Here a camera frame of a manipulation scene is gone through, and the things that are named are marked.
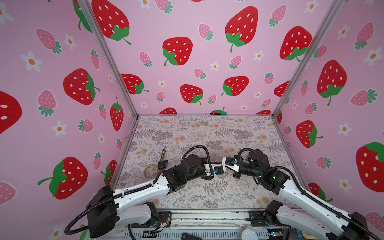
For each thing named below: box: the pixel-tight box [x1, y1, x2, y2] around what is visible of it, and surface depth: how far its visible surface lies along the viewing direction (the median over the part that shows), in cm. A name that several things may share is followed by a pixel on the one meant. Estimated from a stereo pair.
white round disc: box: [241, 228, 258, 240], surface depth 67 cm
